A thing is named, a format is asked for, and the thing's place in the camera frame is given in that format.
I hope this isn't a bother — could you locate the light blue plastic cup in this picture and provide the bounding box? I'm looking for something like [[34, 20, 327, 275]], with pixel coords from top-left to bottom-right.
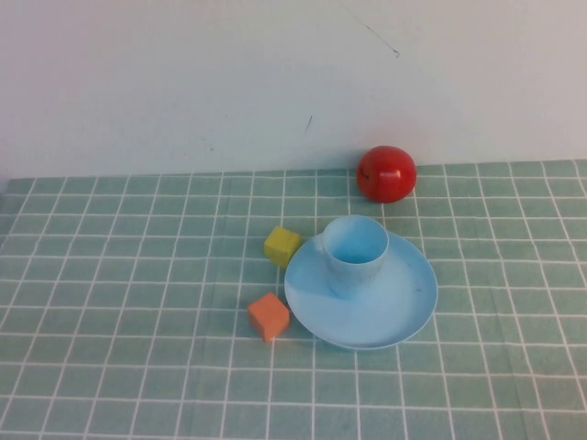
[[314, 215, 391, 299]]

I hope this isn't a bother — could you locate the light blue round plate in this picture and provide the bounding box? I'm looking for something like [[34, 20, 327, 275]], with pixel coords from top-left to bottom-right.
[[282, 228, 439, 352]]

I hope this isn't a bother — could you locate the yellow cube block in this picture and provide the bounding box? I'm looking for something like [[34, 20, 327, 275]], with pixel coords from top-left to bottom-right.
[[263, 225, 302, 270]]

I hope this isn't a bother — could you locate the orange cube block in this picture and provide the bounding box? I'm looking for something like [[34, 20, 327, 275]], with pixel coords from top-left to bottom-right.
[[247, 292, 291, 344]]

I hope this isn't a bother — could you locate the red apple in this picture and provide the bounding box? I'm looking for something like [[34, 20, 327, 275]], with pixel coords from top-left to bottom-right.
[[356, 145, 418, 204]]

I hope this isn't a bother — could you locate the green checked tablecloth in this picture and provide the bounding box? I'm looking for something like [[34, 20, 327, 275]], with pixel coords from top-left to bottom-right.
[[0, 159, 587, 440]]

